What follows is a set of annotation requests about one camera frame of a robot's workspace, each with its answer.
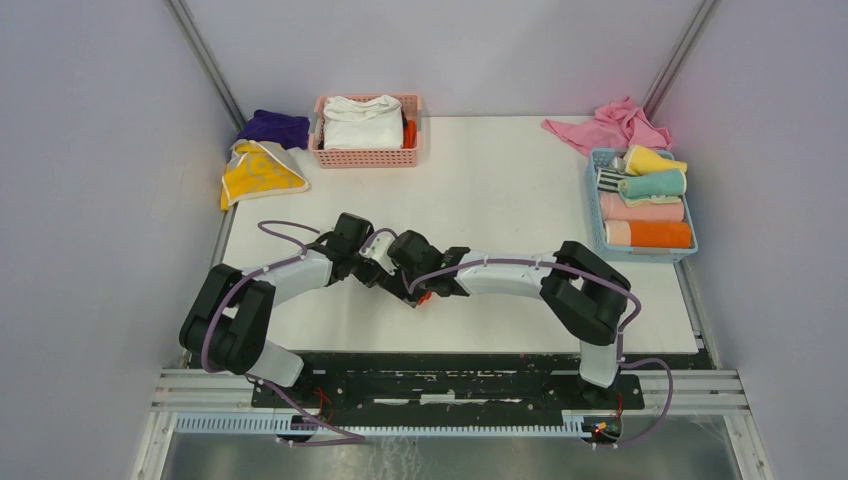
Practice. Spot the pink crumpled towel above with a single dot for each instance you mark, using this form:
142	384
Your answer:
618	124

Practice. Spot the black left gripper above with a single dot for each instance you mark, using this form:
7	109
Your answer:
371	276

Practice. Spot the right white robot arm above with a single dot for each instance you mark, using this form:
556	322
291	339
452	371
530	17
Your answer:
591	299

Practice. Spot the rolled yellow towel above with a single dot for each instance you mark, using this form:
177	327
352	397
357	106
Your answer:
640	160

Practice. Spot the blue perforated basket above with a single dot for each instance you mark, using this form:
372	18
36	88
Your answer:
603	158

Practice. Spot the purple cloth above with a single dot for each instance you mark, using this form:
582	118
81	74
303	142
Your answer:
286	130

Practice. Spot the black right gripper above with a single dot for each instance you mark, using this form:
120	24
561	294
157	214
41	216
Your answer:
409	296

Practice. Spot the aluminium corner rail left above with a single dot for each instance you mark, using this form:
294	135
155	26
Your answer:
187	25

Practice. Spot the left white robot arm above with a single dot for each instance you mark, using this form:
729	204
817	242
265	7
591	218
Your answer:
228	323

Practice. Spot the orange red towel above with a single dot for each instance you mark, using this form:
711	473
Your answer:
424	298

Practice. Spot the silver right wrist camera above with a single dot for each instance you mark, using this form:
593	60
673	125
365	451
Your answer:
377	252

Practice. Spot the rolled striped towel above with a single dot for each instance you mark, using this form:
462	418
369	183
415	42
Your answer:
608	180

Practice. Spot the aluminium corner rail right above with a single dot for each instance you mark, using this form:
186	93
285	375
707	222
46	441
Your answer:
691	33

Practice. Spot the yellow green teal towel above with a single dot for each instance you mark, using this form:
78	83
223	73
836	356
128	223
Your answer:
665	187

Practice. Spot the white folded cloth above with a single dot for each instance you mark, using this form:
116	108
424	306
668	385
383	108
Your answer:
371	124

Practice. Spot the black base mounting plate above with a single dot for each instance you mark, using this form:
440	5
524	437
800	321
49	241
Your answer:
452	389

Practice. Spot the orange cloth in pink basket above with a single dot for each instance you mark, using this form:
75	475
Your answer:
409	134

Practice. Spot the pink perforated basket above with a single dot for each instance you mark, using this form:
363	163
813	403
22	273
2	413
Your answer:
412	108

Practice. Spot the aluminium corner rail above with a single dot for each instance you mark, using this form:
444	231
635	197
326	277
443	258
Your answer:
187	25
691	33

